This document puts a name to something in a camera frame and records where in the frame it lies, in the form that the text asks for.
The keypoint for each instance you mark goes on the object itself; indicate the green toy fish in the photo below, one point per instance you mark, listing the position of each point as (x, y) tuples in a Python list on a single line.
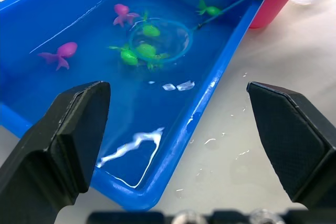
[(151, 30), (128, 56), (212, 10), (145, 49)]

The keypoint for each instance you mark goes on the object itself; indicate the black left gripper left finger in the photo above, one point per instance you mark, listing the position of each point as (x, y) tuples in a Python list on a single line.
[(39, 161)]

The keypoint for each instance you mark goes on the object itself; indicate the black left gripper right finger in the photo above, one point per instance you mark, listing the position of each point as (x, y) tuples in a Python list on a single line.
[(296, 145)]

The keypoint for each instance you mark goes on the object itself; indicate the blue plastic tub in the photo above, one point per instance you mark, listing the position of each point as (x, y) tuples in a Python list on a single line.
[(157, 103)]

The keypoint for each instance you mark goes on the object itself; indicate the blue round fishing net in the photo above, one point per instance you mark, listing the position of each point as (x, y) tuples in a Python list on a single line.
[(236, 3)]

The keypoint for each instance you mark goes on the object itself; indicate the pink plastic bucket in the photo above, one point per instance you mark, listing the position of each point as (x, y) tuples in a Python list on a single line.
[(265, 11)]

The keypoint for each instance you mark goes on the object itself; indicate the pink toy fish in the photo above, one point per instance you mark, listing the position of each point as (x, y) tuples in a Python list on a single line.
[(121, 9), (67, 50)]

